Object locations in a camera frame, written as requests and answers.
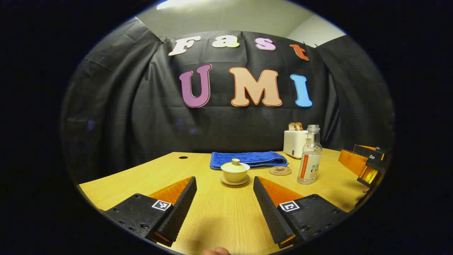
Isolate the round brown coaster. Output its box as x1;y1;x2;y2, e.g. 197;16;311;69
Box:
268;166;293;176

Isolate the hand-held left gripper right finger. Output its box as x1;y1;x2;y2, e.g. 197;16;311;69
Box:
253;176;351;249

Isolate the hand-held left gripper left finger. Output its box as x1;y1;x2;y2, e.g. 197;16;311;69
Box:
103;176;197;248

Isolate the blue folded towel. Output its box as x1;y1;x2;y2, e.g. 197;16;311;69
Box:
210;151;289;170

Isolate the black backdrop cloth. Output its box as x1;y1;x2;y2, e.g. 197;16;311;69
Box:
60;18;395;185

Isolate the cream teacup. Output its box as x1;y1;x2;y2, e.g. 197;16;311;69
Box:
221;167;250;183

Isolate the cream saucer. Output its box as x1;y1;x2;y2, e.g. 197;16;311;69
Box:
219;174;250;186

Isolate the clear glass water bottle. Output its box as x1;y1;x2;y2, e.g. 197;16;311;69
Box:
297;125;323;185

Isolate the cream teacup lid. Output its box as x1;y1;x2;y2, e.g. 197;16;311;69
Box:
221;158;251;173

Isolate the white toaster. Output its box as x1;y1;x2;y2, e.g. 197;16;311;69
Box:
283;130;309;159

